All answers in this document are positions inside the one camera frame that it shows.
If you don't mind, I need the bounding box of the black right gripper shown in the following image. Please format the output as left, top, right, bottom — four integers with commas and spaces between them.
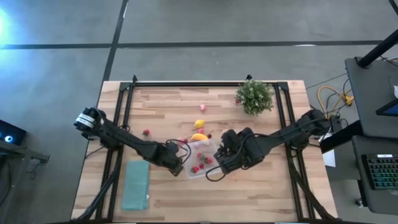
214, 126, 266, 175

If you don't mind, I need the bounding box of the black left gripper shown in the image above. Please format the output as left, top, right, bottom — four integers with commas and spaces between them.
155, 145, 185, 177

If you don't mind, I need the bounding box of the yellow toy banana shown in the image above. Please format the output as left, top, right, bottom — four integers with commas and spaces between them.
190, 133, 210, 142

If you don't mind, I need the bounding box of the clear plastic tupperware container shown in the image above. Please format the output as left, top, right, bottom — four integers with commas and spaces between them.
185, 139, 222, 180

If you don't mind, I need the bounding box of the teal folded cloth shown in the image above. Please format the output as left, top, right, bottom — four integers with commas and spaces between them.
121, 160, 150, 211

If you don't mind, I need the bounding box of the green plant in black pot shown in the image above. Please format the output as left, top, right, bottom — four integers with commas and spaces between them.
234, 79, 275, 117

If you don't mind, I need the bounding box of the white paper sheet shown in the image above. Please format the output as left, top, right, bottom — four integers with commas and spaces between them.
322, 149, 336, 168

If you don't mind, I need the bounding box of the grey desk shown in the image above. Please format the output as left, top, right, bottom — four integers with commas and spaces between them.
351, 135, 398, 216
344, 57, 398, 139

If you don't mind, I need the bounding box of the black backlit keyboard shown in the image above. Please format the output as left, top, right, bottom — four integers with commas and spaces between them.
362, 154, 398, 190

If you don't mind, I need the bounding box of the dark tablet screen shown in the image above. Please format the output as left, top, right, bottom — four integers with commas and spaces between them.
375, 98, 398, 118

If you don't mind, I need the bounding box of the black pole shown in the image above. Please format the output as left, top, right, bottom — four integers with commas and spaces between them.
356, 29, 398, 68

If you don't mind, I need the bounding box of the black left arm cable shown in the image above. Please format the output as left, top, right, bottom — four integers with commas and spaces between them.
165, 139, 192, 165

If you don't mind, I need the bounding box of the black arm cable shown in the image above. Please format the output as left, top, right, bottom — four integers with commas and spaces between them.
205, 133, 249, 183
165, 139, 192, 165

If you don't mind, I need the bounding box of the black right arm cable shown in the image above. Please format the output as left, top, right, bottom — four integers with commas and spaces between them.
205, 133, 249, 183

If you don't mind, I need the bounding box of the black aluminium table frame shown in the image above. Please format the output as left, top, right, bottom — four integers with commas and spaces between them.
71, 74, 340, 223

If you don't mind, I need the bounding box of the yellow cable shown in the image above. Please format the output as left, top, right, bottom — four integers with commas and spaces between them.
317, 86, 355, 118

